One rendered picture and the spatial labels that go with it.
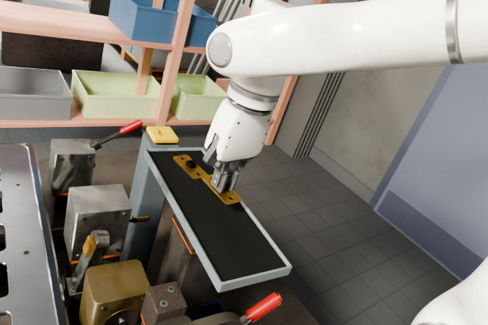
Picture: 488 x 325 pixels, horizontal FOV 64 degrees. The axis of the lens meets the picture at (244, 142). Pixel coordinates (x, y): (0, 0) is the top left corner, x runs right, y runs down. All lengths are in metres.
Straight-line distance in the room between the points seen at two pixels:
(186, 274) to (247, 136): 0.30
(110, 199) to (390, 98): 2.82
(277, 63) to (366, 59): 0.11
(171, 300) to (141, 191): 0.39
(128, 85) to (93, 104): 0.56
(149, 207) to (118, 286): 0.37
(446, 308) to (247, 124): 0.41
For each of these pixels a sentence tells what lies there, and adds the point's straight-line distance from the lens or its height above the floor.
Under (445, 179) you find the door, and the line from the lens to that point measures 3.16.
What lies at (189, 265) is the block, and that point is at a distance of 0.78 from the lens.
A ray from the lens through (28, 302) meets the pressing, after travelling 0.77.
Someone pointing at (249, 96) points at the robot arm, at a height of 1.40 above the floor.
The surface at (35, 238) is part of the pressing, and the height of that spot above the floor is 1.00.
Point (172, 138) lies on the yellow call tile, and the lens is 0.92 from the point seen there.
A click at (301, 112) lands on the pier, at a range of 3.57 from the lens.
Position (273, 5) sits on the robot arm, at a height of 1.54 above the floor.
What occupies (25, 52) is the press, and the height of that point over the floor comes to 0.16.
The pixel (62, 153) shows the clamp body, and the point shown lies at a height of 1.06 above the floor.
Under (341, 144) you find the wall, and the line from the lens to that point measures 3.62.
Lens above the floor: 1.60
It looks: 26 degrees down
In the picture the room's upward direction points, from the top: 19 degrees clockwise
